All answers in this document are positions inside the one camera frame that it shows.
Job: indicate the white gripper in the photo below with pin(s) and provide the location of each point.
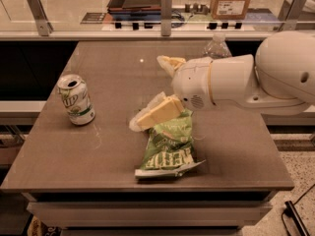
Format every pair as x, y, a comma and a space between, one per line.
191, 84

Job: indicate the green white 7up can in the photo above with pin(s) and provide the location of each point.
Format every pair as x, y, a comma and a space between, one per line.
75, 97

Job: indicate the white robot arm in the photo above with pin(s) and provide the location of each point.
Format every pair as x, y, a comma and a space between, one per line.
278, 80

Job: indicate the clear plastic water bottle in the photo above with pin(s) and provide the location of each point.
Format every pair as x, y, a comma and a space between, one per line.
217, 48

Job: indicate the green chip bag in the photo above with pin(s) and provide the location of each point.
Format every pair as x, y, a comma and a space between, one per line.
169, 151

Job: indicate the cardboard box with label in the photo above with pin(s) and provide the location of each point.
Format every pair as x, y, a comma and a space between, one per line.
229, 9

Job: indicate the middle metal bracket post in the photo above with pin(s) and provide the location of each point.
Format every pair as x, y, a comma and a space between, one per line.
165, 17

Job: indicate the metal bracket post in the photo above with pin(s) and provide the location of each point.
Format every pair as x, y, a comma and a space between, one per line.
297, 15
43, 25
165, 17

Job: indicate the left metal bracket post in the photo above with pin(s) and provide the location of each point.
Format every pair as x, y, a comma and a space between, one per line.
43, 25

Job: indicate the right metal bracket post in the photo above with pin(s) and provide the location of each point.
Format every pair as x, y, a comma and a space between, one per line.
297, 15

